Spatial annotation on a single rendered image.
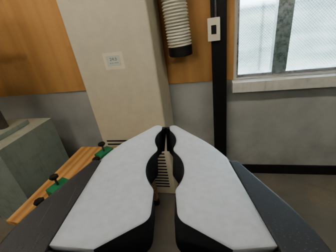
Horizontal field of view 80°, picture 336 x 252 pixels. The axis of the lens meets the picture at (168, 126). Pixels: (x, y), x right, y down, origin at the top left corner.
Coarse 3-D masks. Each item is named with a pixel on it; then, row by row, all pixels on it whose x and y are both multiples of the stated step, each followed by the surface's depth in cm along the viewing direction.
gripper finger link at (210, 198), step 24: (168, 144) 12; (192, 144) 10; (192, 168) 8; (216, 168) 8; (192, 192) 7; (216, 192) 7; (240, 192) 7; (192, 216) 6; (216, 216) 6; (240, 216) 6; (192, 240) 6; (216, 240) 6; (240, 240) 6; (264, 240) 6
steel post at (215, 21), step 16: (224, 0) 117; (224, 16) 121; (208, 32) 124; (224, 32) 125; (224, 48) 129; (224, 64) 134; (224, 80) 139; (224, 96) 144; (224, 112) 150; (224, 128) 156; (224, 144) 163
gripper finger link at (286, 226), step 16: (240, 176) 8; (256, 192) 7; (272, 192) 7; (256, 208) 7; (272, 208) 7; (288, 208) 7; (272, 224) 6; (288, 224) 6; (304, 224) 6; (288, 240) 6; (304, 240) 6; (320, 240) 6
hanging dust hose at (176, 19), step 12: (168, 0) 113; (180, 0) 113; (168, 12) 115; (180, 12) 116; (168, 24) 120; (180, 24) 118; (168, 36) 124; (180, 36) 120; (168, 48) 129; (180, 48) 123
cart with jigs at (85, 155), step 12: (72, 156) 144; (84, 156) 142; (96, 156) 119; (60, 168) 133; (72, 168) 131; (48, 180) 123; (60, 180) 114; (36, 192) 115; (48, 192) 108; (156, 192) 156; (24, 204) 108; (36, 204) 92; (156, 204) 161; (12, 216) 102; (24, 216) 100
